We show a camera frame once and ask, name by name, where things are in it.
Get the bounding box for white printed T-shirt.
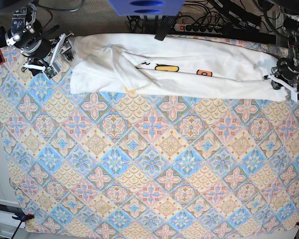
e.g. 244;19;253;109
70;33;286;102

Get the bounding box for blue clamp lower left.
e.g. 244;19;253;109
12;213;34;222

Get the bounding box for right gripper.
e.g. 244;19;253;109
20;25;75;79

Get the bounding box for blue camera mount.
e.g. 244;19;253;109
109;0;185;16

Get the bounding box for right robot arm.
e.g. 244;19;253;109
4;0;74;79

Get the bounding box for black power strip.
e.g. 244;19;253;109
174;23;223;34

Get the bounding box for patterned tile tablecloth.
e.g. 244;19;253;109
0;48;299;239

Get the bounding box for white cabinet lower left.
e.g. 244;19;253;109
0;199;25;239

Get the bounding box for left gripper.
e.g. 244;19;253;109
263;57;299;101

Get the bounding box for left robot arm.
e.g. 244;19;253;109
254;0;299;102

